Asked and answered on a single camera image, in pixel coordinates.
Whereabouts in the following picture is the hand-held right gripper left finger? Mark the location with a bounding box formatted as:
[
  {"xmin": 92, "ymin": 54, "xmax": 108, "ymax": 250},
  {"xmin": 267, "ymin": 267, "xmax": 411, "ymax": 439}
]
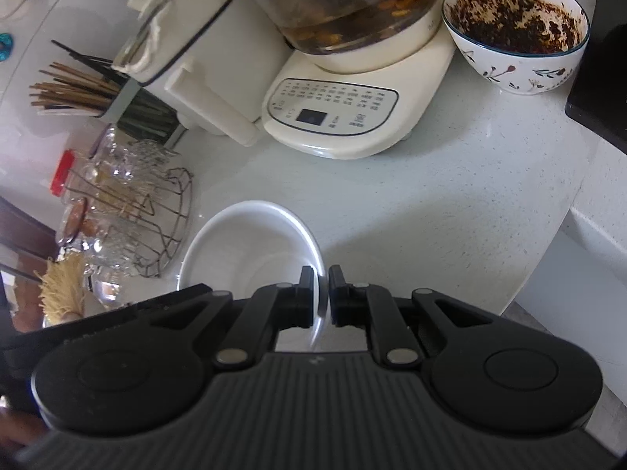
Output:
[{"xmin": 147, "ymin": 265, "xmax": 317, "ymax": 369}]

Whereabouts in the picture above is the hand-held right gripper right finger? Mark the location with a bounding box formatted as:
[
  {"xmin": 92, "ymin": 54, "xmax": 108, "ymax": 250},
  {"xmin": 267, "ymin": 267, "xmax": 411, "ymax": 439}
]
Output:
[{"xmin": 328, "ymin": 264, "xmax": 493, "ymax": 369}]

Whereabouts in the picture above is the plain white bowl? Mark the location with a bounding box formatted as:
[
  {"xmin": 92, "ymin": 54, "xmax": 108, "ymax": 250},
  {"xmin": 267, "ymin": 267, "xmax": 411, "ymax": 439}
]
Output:
[{"xmin": 176, "ymin": 200, "xmax": 325, "ymax": 353}]

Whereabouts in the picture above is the person's left hand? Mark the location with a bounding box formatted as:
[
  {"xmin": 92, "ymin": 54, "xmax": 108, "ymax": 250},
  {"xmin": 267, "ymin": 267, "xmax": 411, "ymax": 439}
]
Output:
[{"xmin": 0, "ymin": 394, "xmax": 51, "ymax": 459}]

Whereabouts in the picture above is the bundle of dry noodles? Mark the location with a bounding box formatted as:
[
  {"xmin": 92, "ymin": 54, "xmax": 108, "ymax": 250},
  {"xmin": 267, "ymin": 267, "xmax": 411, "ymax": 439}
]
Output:
[{"xmin": 38, "ymin": 252, "xmax": 92, "ymax": 327}]

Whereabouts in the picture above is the red-lid jar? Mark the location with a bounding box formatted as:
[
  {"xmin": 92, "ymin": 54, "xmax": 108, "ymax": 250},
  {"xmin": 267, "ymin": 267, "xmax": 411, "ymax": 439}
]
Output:
[{"xmin": 50, "ymin": 149, "xmax": 100, "ymax": 207}]

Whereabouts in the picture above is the cluster of clear glass cups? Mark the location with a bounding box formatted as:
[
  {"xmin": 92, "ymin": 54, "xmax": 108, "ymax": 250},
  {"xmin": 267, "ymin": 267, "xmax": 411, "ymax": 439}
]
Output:
[{"xmin": 56, "ymin": 125, "xmax": 188, "ymax": 281}]

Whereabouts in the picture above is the glass kettle on cream base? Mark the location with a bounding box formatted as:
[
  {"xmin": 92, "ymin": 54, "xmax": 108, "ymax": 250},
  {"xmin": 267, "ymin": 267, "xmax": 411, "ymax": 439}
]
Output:
[{"xmin": 261, "ymin": 0, "xmax": 457, "ymax": 160}]

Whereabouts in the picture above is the pale green chopstick holder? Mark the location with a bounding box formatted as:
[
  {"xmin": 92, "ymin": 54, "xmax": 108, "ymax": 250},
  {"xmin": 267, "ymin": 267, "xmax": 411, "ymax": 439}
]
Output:
[{"xmin": 100, "ymin": 81, "xmax": 180, "ymax": 146}]

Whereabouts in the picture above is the bundle of wooden chopsticks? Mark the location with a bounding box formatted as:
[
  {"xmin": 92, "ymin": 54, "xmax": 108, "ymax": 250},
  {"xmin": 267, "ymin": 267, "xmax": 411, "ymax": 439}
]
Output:
[{"xmin": 29, "ymin": 61, "xmax": 121, "ymax": 116}]

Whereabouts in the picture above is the bundle of black chopsticks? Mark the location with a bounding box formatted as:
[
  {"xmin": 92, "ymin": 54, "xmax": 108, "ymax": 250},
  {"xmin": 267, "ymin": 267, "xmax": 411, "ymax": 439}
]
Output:
[{"xmin": 51, "ymin": 39, "xmax": 129, "ymax": 87}]

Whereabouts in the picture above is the white kitchen appliance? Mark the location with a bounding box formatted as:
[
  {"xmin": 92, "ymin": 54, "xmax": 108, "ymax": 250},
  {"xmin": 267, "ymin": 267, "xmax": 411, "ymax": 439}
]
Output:
[{"xmin": 112, "ymin": 0, "xmax": 261, "ymax": 148}]

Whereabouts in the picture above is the black stove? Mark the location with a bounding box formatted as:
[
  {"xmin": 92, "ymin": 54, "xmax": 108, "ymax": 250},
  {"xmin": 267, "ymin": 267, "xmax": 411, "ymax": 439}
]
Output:
[{"xmin": 564, "ymin": 0, "xmax": 627, "ymax": 154}]

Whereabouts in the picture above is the floral bowl with chili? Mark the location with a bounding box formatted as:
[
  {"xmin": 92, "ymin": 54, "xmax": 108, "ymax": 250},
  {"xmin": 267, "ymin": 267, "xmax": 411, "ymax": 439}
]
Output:
[{"xmin": 442, "ymin": 0, "xmax": 591, "ymax": 97}]

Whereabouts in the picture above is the wire basket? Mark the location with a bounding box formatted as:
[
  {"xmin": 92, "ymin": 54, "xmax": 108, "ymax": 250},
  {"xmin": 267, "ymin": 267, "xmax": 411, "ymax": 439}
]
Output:
[{"xmin": 65, "ymin": 166, "xmax": 193, "ymax": 278}]

